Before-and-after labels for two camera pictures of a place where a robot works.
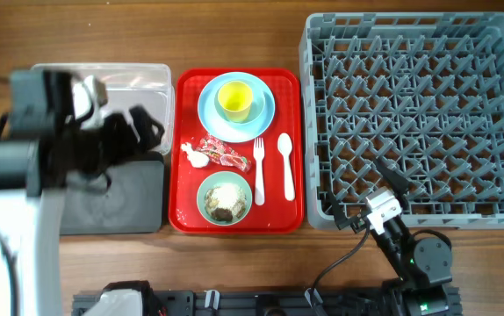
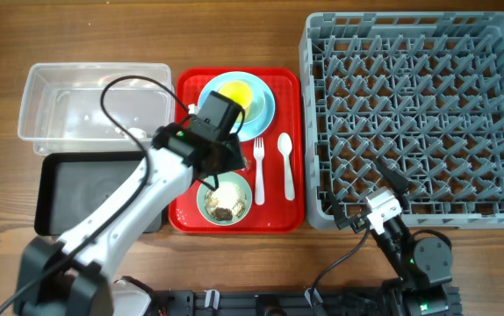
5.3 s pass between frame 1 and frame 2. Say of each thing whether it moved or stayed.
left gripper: moved
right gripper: stayed
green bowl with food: stayed
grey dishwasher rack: stayed
